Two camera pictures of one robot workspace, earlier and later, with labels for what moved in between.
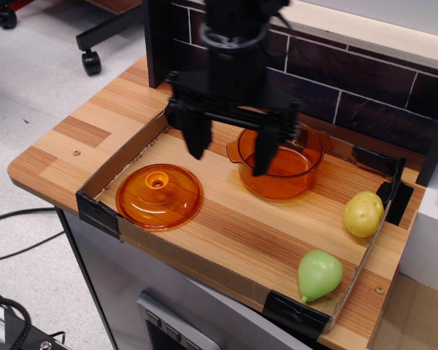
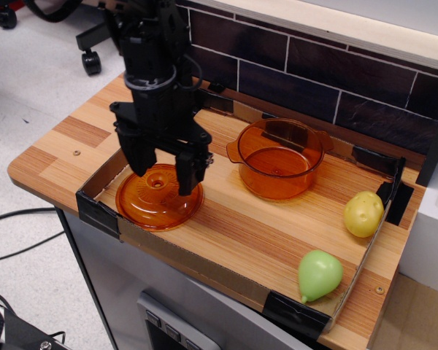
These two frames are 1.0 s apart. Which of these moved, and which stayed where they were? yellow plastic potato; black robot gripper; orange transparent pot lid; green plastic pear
Moved: black robot gripper
Stayed: yellow plastic potato; green plastic pear; orange transparent pot lid
